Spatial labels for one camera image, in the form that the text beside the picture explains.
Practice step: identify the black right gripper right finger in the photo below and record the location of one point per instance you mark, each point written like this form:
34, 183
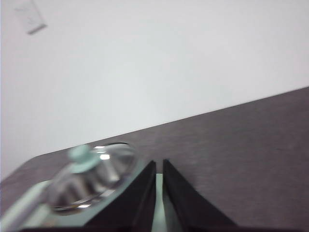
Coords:
183, 207

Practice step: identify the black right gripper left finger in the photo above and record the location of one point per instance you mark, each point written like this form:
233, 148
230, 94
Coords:
130, 205

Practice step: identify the glass lid with green knob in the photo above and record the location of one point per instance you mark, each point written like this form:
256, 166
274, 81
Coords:
96, 178

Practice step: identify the green hinged griddle cover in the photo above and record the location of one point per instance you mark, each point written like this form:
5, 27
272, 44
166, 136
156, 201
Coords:
21, 207

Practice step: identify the white wall outlet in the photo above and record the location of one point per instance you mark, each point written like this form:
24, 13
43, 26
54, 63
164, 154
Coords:
31, 17

